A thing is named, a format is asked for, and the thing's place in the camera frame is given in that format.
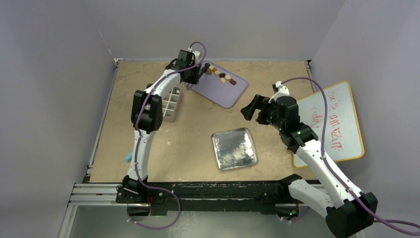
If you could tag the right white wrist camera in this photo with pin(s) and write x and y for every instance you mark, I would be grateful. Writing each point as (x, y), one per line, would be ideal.
(279, 90)

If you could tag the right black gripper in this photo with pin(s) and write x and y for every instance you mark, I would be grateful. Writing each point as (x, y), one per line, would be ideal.
(257, 103)

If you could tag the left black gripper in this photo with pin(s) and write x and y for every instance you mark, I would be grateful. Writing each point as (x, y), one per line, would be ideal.
(194, 80)

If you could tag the silver metal box lid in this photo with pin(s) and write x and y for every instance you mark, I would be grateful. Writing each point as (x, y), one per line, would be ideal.
(234, 149)

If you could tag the yellow framed whiteboard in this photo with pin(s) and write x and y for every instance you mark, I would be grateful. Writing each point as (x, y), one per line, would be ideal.
(343, 136)

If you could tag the purple plastic tray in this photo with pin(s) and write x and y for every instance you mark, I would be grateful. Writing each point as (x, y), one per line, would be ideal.
(223, 94)

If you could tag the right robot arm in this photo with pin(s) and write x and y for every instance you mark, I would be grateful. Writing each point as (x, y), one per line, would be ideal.
(346, 209)

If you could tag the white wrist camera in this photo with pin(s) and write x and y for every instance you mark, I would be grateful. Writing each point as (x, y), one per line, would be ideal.
(279, 90)
(197, 54)

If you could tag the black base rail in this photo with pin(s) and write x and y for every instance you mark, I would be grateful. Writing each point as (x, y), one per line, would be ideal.
(159, 198)

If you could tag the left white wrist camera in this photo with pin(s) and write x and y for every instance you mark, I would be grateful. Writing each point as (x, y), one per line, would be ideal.
(197, 54)

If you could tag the blue small marker cap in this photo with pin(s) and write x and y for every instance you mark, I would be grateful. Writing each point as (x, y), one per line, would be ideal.
(128, 158)

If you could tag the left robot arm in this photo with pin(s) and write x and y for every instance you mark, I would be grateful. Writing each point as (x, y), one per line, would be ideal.
(147, 113)

